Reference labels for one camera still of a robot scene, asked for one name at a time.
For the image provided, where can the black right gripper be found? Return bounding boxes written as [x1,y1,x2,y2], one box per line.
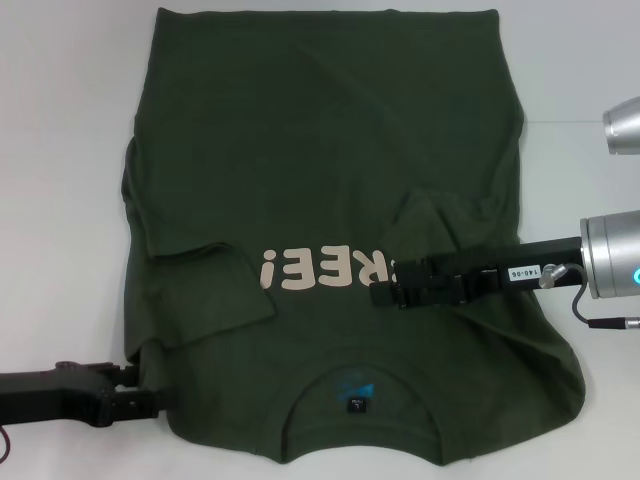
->
[368,237,589,311]

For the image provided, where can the dark green FREE T-shirt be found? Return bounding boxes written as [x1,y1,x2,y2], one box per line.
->
[121,4,589,454]

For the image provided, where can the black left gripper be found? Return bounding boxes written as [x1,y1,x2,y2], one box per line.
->
[0,360,176,429]

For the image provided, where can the gripper cable with plug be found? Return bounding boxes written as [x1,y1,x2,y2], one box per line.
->
[0,424,16,464]
[542,262,640,331]

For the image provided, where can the right gripper cable with plug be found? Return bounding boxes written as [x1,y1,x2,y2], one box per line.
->
[542,262,640,331]

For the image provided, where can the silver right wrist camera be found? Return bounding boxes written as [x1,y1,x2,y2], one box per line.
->
[602,97,640,156]

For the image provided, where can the left gripper cable with plug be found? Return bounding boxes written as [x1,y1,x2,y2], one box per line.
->
[0,424,16,464]

